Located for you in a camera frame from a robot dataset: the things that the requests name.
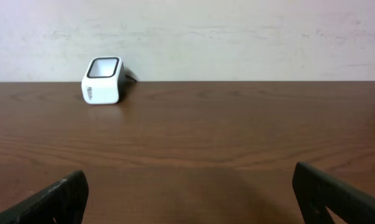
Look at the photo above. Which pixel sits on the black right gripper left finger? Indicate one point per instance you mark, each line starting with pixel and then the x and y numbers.
pixel 61 202

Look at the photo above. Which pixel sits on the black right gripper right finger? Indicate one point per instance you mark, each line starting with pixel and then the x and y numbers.
pixel 317 193

